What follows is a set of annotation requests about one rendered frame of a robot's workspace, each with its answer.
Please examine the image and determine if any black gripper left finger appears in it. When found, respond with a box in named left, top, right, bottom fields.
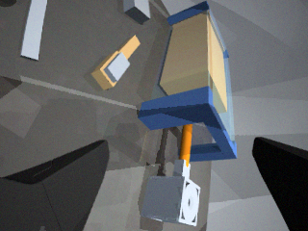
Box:
left=0, top=140, right=109, bottom=231

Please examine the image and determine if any grey box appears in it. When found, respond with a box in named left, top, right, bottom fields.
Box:
left=123, top=0, right=150, bottom=24

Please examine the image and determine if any grey flat bar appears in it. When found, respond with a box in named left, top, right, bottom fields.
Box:
left=20, top=0, right=47, bottom=62

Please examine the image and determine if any clear-panelled rack with blue uprights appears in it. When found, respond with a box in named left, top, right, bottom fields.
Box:
left=140, top=0, right=236, bottom=150

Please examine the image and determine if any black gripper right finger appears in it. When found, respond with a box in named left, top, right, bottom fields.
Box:
left=253, top=136, right=308, bottom=231

